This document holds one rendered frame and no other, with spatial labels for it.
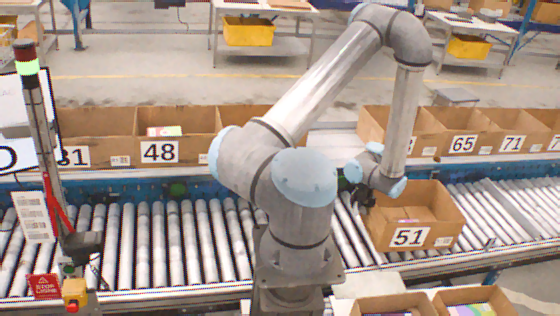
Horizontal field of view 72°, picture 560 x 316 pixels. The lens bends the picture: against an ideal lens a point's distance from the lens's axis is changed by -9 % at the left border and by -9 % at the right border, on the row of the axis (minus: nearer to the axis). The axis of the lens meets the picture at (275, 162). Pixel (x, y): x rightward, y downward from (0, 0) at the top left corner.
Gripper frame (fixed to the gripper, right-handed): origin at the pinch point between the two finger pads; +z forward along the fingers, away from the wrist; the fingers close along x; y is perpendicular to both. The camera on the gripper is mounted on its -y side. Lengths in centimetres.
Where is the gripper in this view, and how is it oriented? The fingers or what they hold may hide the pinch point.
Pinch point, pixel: (355, 212)
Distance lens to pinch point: 192.2
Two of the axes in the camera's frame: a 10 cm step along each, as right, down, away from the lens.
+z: -1.1, 8.3, 5.5
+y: 2.3, 5.6, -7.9
